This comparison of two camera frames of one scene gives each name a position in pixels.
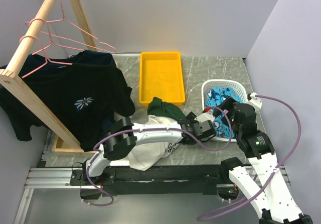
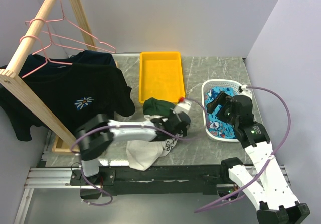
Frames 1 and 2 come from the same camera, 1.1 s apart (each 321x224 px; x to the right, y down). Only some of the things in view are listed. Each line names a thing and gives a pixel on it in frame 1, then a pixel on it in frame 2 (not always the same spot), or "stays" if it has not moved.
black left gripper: [191, 117] -> [172, 113]
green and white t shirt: [147, 155] stays
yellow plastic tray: [161, 77] stays
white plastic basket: [239, 89] stays
